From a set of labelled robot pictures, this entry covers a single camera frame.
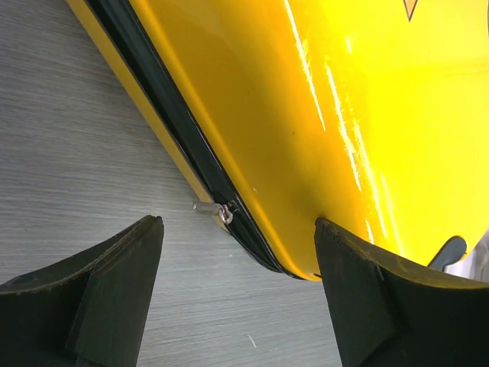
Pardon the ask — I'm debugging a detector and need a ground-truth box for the yellow Pikachu suitcase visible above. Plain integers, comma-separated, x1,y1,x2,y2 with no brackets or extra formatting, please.
69,1,488,281

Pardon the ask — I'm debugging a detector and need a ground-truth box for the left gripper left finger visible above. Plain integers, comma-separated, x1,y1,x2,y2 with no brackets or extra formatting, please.
1,216,164,366

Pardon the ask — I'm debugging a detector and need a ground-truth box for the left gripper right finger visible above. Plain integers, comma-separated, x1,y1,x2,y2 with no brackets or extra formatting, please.
314,218,488,366

